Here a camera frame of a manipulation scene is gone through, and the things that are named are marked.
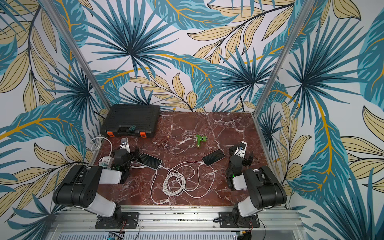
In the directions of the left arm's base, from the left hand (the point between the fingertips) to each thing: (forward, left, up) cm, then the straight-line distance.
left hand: (128, 147), depth 93 cm
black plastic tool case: (+19, +2, +4) cm, 19 cm away
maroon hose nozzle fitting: (+7, -20, -4) cm, 22 cm away
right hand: (-2, -65, +7) cm, 66 cm away
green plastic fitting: (+11, -45, -4) cm, 46 cm away
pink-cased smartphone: (-4, -52, -4) cm, 52 cm away
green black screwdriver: (+12, 0, +4) cm, 13 cm away
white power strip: (-8, +12, -3) cm, 15 cm away
